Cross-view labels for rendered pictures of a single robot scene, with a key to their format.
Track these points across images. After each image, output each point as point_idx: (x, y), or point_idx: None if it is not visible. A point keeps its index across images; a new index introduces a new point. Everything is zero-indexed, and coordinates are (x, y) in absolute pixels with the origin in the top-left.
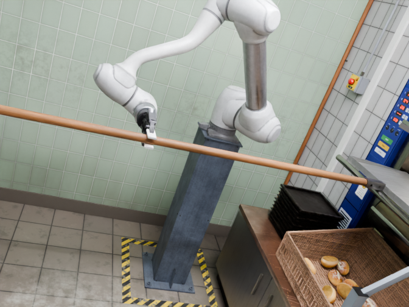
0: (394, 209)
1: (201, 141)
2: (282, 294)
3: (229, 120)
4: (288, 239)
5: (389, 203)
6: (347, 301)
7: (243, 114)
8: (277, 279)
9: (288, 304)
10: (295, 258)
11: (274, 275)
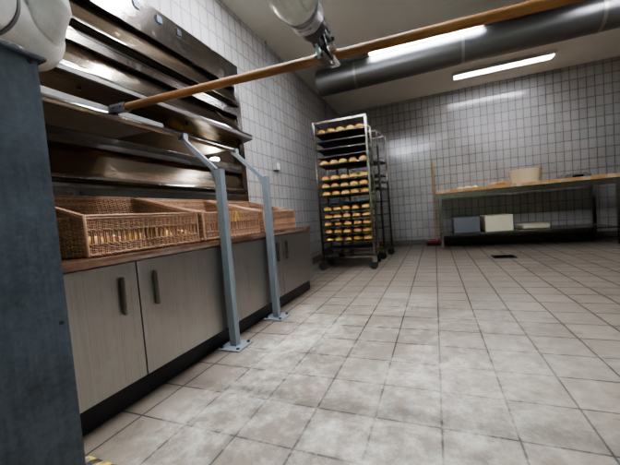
0: (145, 124)
1: (1, 75)
2: (163, 253)
3: (7, 6)
4: (96, 220)
5: (137, 121)
6: (221, 178)
7: (62, 1)
8: (148, 251)
9: (176, 247)
10: (126, 224)
11: (139, 255)
